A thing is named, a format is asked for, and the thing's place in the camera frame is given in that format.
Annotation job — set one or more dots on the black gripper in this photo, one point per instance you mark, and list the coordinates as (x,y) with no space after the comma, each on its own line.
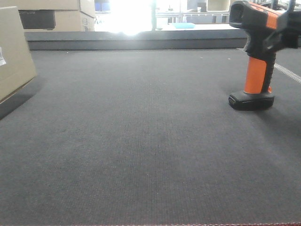
(286,34)

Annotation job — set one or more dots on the orange black barcode scanner gun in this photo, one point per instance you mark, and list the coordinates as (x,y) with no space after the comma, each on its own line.
(259,23)

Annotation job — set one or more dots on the brown cardboard package box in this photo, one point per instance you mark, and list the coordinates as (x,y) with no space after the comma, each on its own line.
(17,68)

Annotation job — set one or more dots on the beige plastic bin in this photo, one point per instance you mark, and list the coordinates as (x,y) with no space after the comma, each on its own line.
(218,5)

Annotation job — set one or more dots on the cyan foam pad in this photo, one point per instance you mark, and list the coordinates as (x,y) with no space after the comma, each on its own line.
(184,25)

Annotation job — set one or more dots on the stacked cardboard boxes background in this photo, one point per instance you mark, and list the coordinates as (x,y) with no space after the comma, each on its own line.
(55,15)

